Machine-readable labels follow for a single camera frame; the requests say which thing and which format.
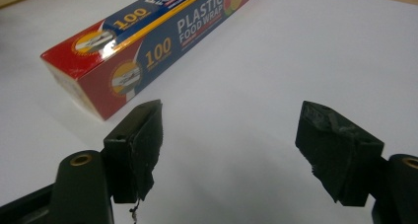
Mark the blue red plastic wrap box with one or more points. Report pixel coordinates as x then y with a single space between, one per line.
144 49

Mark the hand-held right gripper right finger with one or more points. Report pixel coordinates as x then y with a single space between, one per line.
338 151

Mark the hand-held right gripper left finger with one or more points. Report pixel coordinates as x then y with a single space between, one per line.
134 148

